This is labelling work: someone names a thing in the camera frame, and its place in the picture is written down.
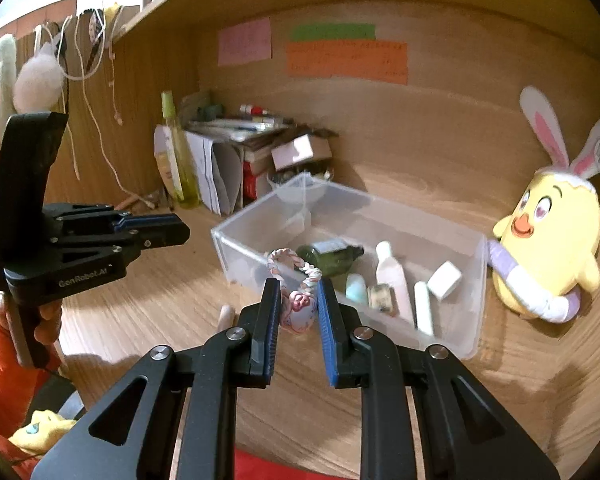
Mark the pink paper note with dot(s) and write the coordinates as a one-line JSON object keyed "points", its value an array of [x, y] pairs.
{"points": [[245, 41]]}

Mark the green paper note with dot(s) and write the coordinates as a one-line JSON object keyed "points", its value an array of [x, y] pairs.
{"points": [[332, 32]]}

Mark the white cardboard box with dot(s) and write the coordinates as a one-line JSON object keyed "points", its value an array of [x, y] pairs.
{"points": [[300, 152]]}

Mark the yellow chick plush toy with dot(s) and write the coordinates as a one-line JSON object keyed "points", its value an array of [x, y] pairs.
{"points": [[555, 240]]}

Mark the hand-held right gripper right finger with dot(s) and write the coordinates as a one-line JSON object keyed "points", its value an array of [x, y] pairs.
{"points": [[327, 330]]}

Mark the dark green small object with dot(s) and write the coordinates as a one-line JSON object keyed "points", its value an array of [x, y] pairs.
{"points": [[210, 110]]}

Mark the white cube block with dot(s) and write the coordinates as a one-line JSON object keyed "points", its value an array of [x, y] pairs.
{"points": [[445, 280]]}

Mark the light blue bottle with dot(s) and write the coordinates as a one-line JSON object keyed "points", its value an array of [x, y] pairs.
{"points": [[356, 290]]}

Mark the small clear perfume bottle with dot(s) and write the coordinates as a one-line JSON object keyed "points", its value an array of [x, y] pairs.
{"points": [[381, 300]]}

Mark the clear plastic bin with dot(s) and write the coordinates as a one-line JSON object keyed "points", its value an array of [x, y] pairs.
{"points": [[430, 245]]}

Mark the red book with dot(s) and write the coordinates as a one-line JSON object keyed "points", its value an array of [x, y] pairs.
{"points": [[255, 180]]}

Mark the stack of books and papers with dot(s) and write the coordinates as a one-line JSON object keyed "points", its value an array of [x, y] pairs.
{"points": [[240, 132]]}

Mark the orange paper note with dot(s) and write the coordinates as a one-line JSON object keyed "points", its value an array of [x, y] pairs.
{"points": [[347, 62]]}

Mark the dark green bottle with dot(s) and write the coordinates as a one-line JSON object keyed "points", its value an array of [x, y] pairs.
{"points": [[330, 260]]}

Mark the red cloth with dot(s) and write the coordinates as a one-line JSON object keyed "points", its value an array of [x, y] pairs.
{"points": [[275, 466]]}

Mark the red white tube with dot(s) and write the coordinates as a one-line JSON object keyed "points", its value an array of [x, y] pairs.
{"points": [[252, 109]]}

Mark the small yellow plush toy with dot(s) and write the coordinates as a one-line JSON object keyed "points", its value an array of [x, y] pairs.
{"points": [[37, 432]]}

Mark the white fluffy pompom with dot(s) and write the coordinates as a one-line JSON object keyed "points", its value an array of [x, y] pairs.
{"points": [[37, 82]]}

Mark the white folded papers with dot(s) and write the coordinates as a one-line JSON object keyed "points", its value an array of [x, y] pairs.
{"points": [[215, 175]]}

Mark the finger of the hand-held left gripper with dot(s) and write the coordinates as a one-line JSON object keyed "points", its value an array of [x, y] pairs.
{"points": [[160, 225], [105, 252]]}

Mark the white bottle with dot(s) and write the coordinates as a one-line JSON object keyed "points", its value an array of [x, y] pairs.
{"points": [[392, 280]]}

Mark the person's left hand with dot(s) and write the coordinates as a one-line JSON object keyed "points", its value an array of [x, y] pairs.
{"points": [[47, 327]]}

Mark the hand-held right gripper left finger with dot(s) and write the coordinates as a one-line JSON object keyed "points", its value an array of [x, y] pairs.
{"points": [[270, 330]]}

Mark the yellow green bottle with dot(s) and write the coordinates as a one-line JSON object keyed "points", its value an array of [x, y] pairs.
{"points": [[185, 175]]}

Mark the pale green felt strip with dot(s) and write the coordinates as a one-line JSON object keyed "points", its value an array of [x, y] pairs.
{"points": [[4, 85]]}

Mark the clear glass bowl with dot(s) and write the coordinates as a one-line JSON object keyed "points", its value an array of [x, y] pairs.
{"points": [[295, 192]]}

